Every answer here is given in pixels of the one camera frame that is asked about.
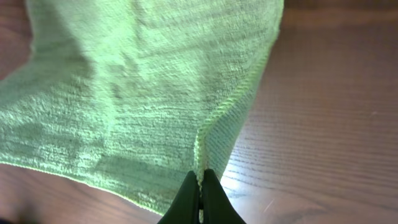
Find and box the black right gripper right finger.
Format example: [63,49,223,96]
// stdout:
[202,169,246,224]

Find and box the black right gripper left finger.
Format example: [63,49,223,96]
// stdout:
[157,171,200,224]

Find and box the green microfiber cloth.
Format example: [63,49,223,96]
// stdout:
[1,0,284,214]

